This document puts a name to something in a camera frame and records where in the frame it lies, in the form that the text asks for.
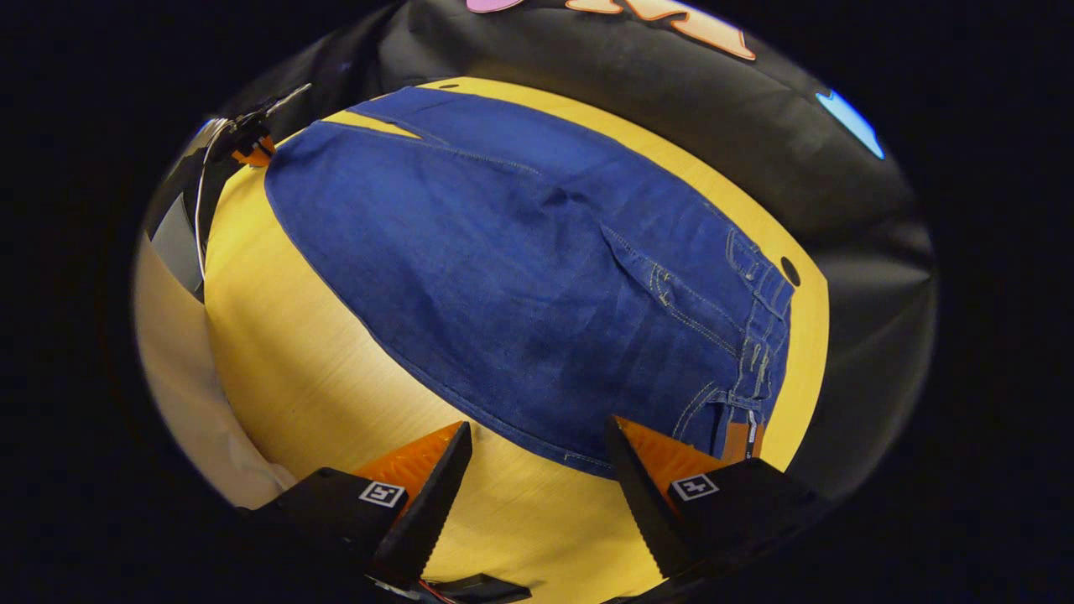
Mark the black backdrop cloth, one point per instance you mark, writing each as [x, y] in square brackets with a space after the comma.
[671, 109]

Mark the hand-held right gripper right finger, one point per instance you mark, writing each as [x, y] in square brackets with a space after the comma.
[646, 503]

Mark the blue denim jeans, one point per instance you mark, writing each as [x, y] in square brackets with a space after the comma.
[503, 277]

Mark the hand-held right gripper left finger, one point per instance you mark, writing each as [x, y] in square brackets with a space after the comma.
[424, 512]

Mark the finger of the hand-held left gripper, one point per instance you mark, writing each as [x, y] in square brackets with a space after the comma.
[254, 151]

